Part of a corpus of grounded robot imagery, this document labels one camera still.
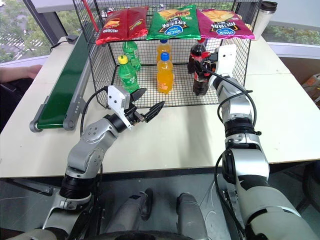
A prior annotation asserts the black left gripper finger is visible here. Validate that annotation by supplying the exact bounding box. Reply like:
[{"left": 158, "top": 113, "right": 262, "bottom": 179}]
[
  {"left": 144, "top": 100, "right": 166, "bottom": 124},
  {"left": 129, "top": 87, "right": 148, "bottom": 103}
]

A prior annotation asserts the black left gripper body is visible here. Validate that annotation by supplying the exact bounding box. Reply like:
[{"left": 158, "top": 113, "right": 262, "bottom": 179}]
[{"left": 124, "top": 106, "right": 147, "bottom": 125}]

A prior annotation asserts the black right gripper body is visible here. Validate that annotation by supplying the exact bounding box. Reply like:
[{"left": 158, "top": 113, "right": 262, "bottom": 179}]
[{"left": 206, "top": 52, "right": 219, "bottom": 73}]

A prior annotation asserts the cola bottle with red cap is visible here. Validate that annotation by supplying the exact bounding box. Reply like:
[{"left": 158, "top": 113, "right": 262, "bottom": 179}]
[
  {"left": 191, "top": 51, "right": 211, "bottom": 97},
  {"left": 187, "top": 38, "right": 208, "bottom": 75}
]

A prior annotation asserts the green conveyor belt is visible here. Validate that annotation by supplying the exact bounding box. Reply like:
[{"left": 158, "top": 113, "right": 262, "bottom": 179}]
[{"left": 29, "top": 31, "right": 99, "bottom": 133}]

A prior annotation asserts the person's bare hand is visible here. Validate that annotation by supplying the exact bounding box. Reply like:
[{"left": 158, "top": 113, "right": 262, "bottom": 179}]
[{"left": 25, "top": 64, "right": 44, "bottom": 80}]

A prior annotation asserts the green soda bottle yellow cap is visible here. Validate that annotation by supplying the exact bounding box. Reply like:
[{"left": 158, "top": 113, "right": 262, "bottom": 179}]
[{"left": 117, "top": 55, "right": 140, "bottom": 92}]

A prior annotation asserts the orange soda bottle blue cap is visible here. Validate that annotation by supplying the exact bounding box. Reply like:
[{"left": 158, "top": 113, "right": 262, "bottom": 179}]
[
  {"left": 156, "top": 52, "right": 174, "bottom": 95},
  {"left": 155, "top": 39, "right": 173, "bottom": 64}
]

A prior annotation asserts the pink chip bag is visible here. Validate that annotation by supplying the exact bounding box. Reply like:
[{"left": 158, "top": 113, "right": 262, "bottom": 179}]
[{"left": 196, "top": 8, "right": 256, "bottom": 41}]

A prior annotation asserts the green chip bag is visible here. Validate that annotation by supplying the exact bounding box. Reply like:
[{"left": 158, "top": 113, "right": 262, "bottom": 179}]
[{"left": 145, "top": 4, "right": 202, "bottom": 41}]

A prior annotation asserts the white tumbler with black lid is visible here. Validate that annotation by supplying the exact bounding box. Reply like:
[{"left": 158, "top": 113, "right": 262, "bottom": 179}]
[{"left": 253, "top": 0, "right": 279, "bottom": 39}]

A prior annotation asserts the red chip bag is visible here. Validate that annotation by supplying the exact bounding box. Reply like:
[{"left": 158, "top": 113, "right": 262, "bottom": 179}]
[
  {"left": 126, "top": 5, "right": 150, "bottom": 40},
  {"left": 95, "top": 9, "right": 131, "bottom": 46}
]

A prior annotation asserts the red rod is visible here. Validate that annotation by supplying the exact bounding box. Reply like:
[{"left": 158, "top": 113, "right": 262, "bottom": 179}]
[{"left": 81, "top": 0, "right": 100, "bottom": 33}]

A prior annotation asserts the grey robot leg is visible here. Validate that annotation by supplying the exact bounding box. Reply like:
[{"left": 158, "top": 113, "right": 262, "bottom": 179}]
[
  {"left": 175, "top": 192, "right": 209, "bottom": 240},
  {"left": 109, "top": 187, "right": 155, "bottom": 237}
]

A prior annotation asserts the cardboard box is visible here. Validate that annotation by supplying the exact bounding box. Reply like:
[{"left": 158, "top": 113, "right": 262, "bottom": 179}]
[{"left": 300, "top": 73, "right": 320, "bottom": 109}]

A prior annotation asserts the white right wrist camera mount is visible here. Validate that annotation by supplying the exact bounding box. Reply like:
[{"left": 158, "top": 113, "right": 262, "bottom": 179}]
[{"left": 214, "top": 44, "right": 237, "bottom": 77}]

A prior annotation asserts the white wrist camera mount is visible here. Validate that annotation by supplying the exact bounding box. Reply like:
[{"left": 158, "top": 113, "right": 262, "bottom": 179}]
[
  {"left": 106, "top": 85, "right": 133, "bottom": 131},
  {"left": 214, "top": 44, "right": 237, "bottom": 77}
]

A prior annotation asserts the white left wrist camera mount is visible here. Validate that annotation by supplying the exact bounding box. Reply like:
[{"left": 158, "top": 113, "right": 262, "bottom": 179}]
[{"left": 106, "top": 85, "right": 133, "bottom": 131}]

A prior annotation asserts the black wire rack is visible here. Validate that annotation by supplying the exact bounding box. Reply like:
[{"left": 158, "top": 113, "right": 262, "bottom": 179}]
[{"left": 72, "top": 0, "right": 264, "bottom": 110}]

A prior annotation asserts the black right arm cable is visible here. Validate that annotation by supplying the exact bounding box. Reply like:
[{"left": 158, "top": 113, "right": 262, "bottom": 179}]
[{"left": 198, "top": 61, "right": 262, "bottom": 137}]

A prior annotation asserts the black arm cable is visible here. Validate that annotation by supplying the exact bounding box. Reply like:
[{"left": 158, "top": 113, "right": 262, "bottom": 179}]
[
  {"left": 80, "top": 86, "right": 110, "bottom": 141},
  {"left": 198, "top": 61, "right": 262, "bottom": 137}
]

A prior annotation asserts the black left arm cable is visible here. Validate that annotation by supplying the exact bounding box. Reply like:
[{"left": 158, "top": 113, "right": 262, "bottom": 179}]
[{"left": 80, "top": 86, "right": 110, "bottom": 141}]

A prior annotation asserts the black adapter cable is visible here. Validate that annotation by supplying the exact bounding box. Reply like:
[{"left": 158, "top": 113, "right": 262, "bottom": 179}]
[{"left": 48, "top": 39, "right": 68, "bottom": 53}]

